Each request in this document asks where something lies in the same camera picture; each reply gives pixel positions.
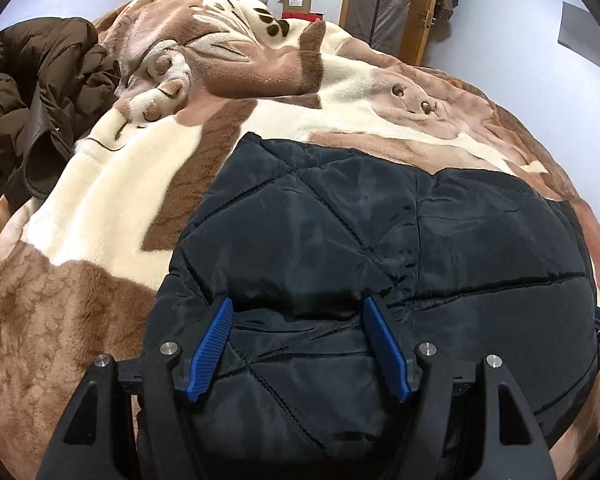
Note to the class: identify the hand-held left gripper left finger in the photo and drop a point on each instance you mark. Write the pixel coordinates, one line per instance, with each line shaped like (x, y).
(207, 350)

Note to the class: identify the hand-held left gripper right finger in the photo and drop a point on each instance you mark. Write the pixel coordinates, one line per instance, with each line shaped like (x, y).
(385, 345)

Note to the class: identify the black quilted jacket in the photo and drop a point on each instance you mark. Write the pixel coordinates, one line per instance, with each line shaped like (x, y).
(380, 240)

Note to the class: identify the brown cream printed blanket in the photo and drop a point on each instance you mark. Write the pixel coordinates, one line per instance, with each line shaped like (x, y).
(105, 220)

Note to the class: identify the brown puffer jacket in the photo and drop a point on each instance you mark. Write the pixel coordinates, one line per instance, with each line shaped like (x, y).
(35, 90)

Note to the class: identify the red box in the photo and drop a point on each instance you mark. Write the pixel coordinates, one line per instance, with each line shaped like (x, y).
(305, 16)

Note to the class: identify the wooden door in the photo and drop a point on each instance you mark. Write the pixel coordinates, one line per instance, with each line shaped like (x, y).
(392, 5)

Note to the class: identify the cardboard box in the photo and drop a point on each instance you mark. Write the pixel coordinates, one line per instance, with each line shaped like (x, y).
(296, 2)

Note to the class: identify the grey wall panel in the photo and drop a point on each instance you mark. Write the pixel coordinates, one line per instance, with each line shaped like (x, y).
(582, 35)

